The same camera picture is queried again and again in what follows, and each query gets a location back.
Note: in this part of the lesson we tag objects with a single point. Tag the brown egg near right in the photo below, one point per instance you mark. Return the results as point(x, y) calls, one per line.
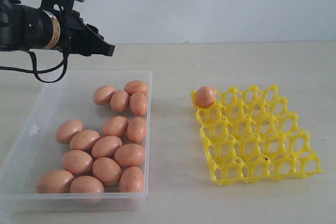
point(132, 180)

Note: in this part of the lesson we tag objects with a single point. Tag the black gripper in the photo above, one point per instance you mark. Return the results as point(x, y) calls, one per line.
point(80, 38)

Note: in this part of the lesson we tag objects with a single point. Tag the brown egg middle right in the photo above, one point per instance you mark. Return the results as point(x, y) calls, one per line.
point(136, 129)

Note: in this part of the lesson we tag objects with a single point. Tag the brown egg far corner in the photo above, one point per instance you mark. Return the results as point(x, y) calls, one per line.
point(136, 86)

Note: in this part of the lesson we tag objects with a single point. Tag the brown egg far right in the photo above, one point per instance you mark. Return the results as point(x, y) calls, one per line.
point(138, 104)

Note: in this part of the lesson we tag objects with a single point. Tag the brown egg lower centre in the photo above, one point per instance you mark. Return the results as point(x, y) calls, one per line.
point(107, 171)

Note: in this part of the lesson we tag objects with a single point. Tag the brown egg centre right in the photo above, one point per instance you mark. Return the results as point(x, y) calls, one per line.
point(129, 155)

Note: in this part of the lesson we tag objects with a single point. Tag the brown egg near left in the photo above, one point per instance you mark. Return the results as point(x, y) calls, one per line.
point(55, 182)

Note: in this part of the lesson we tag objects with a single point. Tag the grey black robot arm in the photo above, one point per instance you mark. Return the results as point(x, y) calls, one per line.
point(24, 28)

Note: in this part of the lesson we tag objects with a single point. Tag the brown egg lower left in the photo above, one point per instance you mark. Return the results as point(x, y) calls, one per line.
point(77, 162)

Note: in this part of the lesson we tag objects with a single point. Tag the yellow plastic egg tray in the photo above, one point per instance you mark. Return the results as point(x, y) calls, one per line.
point(251, 135)

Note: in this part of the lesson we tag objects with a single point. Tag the brown egg near centre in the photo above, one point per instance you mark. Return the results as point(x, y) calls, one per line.
point(87, 185)

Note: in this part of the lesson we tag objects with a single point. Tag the clear plastic bin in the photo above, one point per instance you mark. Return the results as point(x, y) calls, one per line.
point(36, 152)

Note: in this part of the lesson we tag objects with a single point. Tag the brown egg placed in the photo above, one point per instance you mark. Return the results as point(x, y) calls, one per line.
point(205, 97)
point(119, 101)
point(103, 94)

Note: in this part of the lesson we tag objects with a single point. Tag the brown egg middle row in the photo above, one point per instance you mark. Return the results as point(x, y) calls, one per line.
point(115, 126)

